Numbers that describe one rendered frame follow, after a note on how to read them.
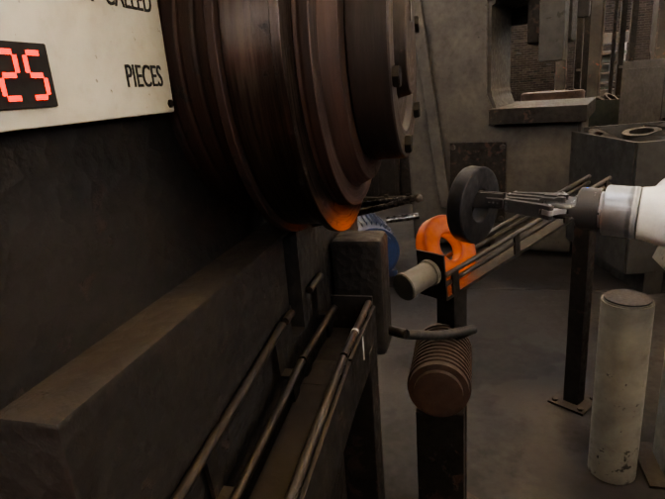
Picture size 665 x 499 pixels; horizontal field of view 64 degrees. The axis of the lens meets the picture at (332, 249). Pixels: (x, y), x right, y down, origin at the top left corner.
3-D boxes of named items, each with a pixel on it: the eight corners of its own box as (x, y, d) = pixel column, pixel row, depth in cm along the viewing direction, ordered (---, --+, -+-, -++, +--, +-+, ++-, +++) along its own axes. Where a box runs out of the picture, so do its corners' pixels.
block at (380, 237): (333, 354, 107) (325, 240, 100) (343, 337, 114) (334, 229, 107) (387, 357, 104) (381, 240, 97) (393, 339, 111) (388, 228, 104)
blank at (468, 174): (444, 249, 105) (459, 252, 103) (445, 171, 101) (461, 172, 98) (484, 232, 116) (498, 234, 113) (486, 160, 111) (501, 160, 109)
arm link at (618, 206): (636, 232, 96) (600, 228, 99) (644, 181, 93) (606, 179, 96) (631, 246, 88) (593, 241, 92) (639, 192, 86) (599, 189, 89)
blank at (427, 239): (454, 296, 120) (465, 293, 118) (405, 255, 116) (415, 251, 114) (474, 246, 128) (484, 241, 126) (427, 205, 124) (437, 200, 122)
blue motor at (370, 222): (348, 289, 293) (344, 230, 283) (337, 258, 347) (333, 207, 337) (403, 283, 295) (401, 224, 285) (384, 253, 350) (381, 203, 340)
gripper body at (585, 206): (595, 236, 91) (539, 230, 96) (602, 224, 98) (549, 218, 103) (600, 193, 89) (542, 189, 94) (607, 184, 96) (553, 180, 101)
